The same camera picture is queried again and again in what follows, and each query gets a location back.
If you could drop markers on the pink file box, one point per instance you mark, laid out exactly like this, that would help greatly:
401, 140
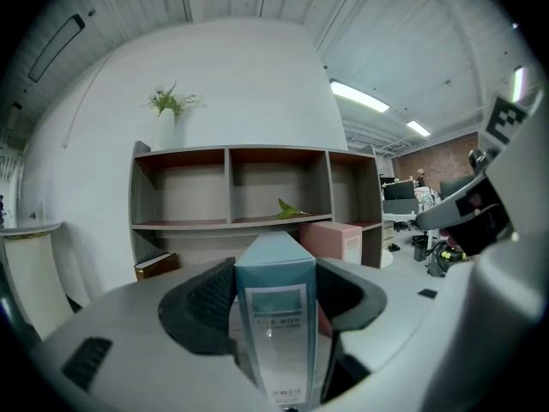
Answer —
332, 240

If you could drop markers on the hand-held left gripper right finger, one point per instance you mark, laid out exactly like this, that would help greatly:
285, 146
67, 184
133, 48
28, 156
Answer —
356, 303

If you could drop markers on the green leaf sprig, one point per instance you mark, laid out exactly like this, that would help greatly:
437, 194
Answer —
288, 210

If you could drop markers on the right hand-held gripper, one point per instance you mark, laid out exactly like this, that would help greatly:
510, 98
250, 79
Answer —
527, 187

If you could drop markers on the black computer monitor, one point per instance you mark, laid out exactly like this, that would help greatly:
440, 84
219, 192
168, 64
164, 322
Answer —
399, 192

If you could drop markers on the yellow black vacuum cleaner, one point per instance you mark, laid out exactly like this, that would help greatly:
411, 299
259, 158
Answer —
448, 256

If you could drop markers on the teal file box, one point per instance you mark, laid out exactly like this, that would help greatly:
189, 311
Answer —
279, 316

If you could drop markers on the long lit ceiling light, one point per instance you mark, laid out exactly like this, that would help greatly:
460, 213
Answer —
358, 96

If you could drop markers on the black floor bin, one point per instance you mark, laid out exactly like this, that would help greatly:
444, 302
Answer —
420, 251

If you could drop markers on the brown box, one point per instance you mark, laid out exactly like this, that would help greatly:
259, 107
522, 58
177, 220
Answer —
156, 266

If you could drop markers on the wooden cubby shelf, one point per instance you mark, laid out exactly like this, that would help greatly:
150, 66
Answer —
193, 187

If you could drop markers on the white vase with flowers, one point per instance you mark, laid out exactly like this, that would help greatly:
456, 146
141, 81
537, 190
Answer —
165, 129

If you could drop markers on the cream round counter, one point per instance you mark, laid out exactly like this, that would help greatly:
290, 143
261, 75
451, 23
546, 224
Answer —
30, 268

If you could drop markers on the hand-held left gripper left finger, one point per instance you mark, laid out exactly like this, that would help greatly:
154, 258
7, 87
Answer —
193, 307

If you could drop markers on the small black flat pad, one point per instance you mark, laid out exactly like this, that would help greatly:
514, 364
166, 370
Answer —
427, 293

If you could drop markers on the grey office desk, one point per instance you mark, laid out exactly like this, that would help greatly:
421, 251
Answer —
399, 208

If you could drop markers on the short lit ceiling light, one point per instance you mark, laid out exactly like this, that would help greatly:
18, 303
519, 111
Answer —
418, 128

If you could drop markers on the dark unlit ceiling light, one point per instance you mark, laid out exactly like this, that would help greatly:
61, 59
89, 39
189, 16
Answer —
56, 47

